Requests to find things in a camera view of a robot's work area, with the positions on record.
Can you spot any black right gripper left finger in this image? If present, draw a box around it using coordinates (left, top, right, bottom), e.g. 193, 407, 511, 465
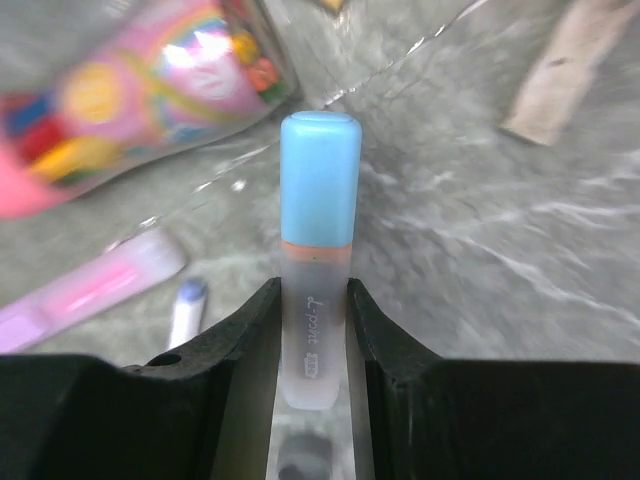
1, 278, 281, 479

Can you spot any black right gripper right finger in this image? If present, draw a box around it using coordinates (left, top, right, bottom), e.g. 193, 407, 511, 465
346, 279, 639, 480

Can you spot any white pen lilac cap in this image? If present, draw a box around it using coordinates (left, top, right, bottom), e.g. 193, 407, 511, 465
168, 277, 208, 350

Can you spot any purple pink highlighter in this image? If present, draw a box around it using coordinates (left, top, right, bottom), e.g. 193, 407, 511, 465
1, 229, 187, 353

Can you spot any blue-capped clear highlighter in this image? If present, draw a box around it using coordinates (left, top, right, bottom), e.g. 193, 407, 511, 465
280, 111, 362, 411

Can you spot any small grey round lid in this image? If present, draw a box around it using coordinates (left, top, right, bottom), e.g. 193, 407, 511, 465
277, 431, 333, 480

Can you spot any pink tube of crayons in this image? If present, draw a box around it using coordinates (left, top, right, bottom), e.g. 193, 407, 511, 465
1, 1, 299, 218

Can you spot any beige rectangular eraser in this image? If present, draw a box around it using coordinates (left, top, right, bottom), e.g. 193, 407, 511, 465
500, 0, 639, 146

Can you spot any small tan eraser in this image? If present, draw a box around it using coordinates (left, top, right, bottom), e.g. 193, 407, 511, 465
319, 0, 345, 13

